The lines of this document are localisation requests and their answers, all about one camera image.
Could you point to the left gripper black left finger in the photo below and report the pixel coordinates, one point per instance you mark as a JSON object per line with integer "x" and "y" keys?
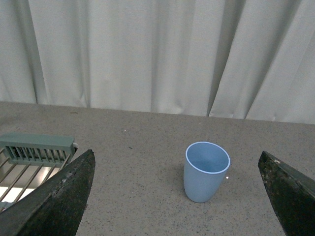
{"x": 56, "y": 207}

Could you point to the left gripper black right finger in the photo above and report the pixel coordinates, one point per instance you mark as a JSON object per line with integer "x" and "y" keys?
{"x": 291, "y": 194}

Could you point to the light blue plastic cup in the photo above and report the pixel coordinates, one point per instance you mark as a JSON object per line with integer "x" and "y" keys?
{"x": 205, "y": 167}

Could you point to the white pleated curtain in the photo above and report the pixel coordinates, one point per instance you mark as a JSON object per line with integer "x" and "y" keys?
{"x": 248, "y": 59}

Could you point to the green wire dish rack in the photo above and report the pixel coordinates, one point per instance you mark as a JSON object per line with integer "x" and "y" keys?
{"x": 29, "y": 160}

